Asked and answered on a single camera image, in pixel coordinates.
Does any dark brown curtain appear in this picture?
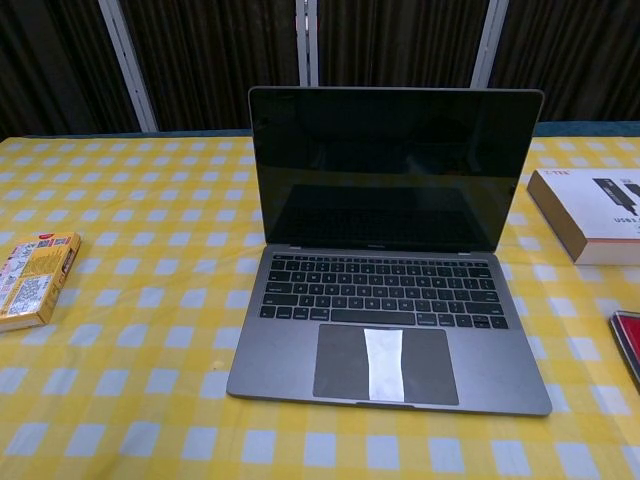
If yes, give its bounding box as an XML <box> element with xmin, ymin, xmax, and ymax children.
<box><xmin>0</xmin><ymin>0</ymin><xmax>640</xmax><ymax>139</ymax></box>

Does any white metal frame post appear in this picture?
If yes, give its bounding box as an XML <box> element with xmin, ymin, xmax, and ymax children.
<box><xmin>295</xmin><ymin>0</ymin><xmax>320</xmax><ymax>90</ymax></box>
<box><xmin>469</xmin><ymin>0</ymin><xmax>510</xmax><ymax>92</ymax></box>
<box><xmin>97</xmin><ymin>0</ymin><xmax>159</xmax><ymax>133</ymax></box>

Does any red and black flat case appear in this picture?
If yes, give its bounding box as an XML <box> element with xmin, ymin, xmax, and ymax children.
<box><xmin>608</xmin><ymin>309</ymin><xmax>640</xmax><ymax>394</ymax></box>

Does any grey laptop computer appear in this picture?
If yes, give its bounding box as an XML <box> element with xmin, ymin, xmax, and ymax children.
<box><xmin>225</xmin><ymin>85</ymin><xmax>554</xmax><ymax>416</ymax></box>

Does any yellow checkered tablecloth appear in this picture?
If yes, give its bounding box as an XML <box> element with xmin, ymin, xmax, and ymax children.
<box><xmin>0</xmin><ymin>134</ymin><xmax>640</xmax><ymax>480</ymax></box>

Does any white and brown product box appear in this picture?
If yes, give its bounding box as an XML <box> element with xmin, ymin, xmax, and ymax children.
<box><xmin>527</xmin><ymin>168</ymin><xmax>640</xmax><ymax>266</ymax></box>

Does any yellow printed carton box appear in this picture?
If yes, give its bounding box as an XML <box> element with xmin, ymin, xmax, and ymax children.
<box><xmin>0</xmin><ymin>231</ymin><xmax>82</xmax><ymax>334</ymax></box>

